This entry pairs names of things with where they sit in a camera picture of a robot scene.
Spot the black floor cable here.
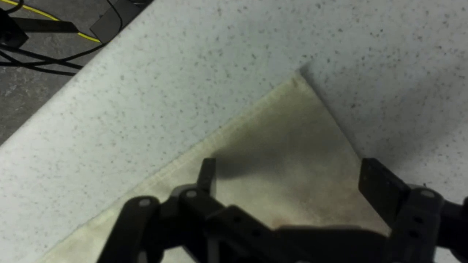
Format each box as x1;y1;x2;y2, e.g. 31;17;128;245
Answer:
0;26;107;77

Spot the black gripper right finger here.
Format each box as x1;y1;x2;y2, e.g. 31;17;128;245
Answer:
357;156;468;263

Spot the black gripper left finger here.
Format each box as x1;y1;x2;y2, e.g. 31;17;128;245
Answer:
100;158;276;263

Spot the stained beige towel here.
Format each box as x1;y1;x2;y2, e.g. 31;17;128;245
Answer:
36;70;393;263

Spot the yellow floor cable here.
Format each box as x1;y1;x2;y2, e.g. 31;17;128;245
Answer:
0;0;101;45

